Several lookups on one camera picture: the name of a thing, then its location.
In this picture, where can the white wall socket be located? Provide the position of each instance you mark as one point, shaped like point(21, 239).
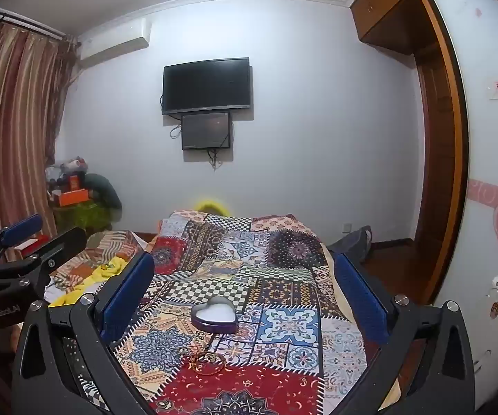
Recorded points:
point(347, 227)

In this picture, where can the brown wooden door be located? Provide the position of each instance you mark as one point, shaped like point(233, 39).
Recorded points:
point(430, 95)

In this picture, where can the small black wall monitor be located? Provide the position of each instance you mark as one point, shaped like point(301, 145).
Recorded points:
point(205, 131)

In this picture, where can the dark blue bag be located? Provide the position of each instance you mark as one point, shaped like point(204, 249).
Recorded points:
point(354, 242)

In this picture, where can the yellow cloth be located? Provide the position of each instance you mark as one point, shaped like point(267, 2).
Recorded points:
point(97, 274)

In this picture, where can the orange box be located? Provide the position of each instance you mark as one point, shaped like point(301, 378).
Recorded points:
point(71, 196)

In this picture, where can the colourful patchwork blanket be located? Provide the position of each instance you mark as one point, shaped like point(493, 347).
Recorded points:
point(249, 294)

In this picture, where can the red and white box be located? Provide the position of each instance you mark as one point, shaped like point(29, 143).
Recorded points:
point(30, 244)

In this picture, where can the purple heart-shaped tin box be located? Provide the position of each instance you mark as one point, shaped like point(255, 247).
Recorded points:
point(214, 315)

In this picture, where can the white door with pink hearts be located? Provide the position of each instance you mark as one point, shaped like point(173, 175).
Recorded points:
point(486, 116)

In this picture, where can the large black wall television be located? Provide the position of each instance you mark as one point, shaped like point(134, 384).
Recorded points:
point(208, 84)

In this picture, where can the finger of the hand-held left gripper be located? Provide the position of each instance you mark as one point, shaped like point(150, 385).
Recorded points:
point(24, 227)
point(61, 242)

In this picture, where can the green patterned cover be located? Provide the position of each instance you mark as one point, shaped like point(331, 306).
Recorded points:
point(82, 218)

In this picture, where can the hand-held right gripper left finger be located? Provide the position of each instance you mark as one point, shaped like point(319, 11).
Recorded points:
point(128, 296)

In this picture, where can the yellow round object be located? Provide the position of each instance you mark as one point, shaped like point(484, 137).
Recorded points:
point(211, 205)

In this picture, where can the striped red-brown curtain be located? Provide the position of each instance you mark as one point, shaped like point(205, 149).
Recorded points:
point(11, 129)

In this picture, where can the brown patterned quilt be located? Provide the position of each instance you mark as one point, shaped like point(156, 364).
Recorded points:
point(97, 246)

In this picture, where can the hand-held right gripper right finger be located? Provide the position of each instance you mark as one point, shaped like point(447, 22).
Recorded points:
point(361, 302)

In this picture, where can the white air conditioner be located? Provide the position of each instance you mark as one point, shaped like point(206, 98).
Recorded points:
point(115, 43)

